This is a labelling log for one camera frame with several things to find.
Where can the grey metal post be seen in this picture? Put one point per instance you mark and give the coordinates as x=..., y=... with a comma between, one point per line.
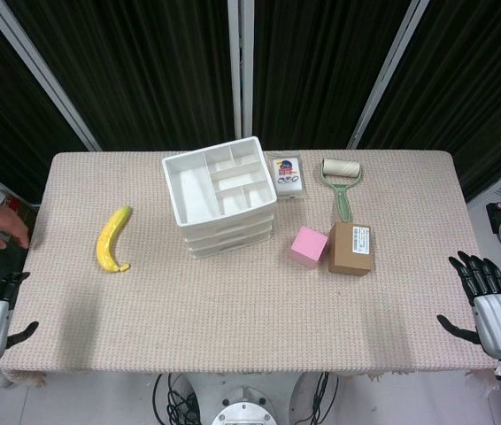
x=387, y=71
x=241, y=66
x=38, y=71

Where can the pink cube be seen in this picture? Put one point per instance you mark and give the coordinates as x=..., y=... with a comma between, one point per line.
x=308, y=245

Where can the black curtain panel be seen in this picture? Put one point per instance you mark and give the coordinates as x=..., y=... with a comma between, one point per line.
x=476, y=66
x=144, y=66
x=321, y=66
x=2, y=110

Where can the brown cardboard box with label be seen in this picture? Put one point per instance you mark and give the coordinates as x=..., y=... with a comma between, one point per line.
x=348, y=252

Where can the beige woven tablecloth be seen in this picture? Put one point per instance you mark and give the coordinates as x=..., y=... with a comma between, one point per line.
x=233, y=319

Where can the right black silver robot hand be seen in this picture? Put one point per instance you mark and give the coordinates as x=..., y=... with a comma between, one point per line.
x=498, y=323

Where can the white divider trays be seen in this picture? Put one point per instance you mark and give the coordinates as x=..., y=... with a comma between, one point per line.
x=193, y=195

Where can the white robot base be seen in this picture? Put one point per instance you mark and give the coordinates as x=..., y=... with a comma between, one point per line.
x=244, y=403

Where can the white packet with cartoon print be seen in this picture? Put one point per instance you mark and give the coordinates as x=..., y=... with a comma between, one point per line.
x=289, y=183

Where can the green lint roller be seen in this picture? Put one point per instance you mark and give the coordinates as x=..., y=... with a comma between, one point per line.
x=341, y=170

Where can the yellow banana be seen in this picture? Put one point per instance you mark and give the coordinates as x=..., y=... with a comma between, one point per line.
x=111, y=239

